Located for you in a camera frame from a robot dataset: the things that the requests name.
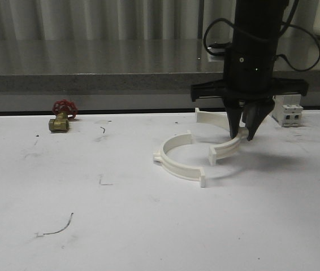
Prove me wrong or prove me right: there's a white half pipe clamp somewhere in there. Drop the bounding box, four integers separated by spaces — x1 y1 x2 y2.
153 130 206 188

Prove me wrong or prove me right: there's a white circuit breaker red switch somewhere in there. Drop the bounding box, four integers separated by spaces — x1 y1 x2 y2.
271 94 303 127

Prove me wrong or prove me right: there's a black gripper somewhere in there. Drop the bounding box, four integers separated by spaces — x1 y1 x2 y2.
191 42 309 141

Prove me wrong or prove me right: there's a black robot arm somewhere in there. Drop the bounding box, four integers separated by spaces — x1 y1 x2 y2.
191 1 308 141

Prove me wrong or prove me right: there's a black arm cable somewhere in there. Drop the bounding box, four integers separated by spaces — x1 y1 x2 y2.
204 0 320 73

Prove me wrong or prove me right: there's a brass valve red handwheel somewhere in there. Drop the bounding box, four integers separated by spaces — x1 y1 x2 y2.
49 99 78 133

